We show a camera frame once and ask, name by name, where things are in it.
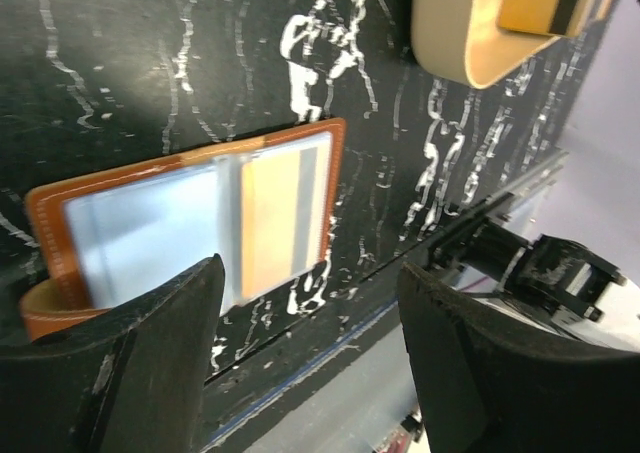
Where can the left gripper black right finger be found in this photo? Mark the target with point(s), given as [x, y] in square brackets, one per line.
[487, 382]

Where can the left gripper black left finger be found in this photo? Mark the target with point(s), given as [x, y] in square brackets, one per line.
[129, 380]

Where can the brown leather card holder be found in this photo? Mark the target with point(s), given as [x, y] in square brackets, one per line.
[109, 237]

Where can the yellow VIP credit card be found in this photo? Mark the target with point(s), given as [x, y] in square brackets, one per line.
[283, 201]

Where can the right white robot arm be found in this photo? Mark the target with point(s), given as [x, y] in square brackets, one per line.
[555, 283]

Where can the stack of cards in tray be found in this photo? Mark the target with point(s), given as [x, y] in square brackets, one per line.
[566, 18]

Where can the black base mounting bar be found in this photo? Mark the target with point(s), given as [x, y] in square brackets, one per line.
[338, 380]

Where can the beige oval tray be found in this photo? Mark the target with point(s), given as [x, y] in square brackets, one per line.
[460, 40]

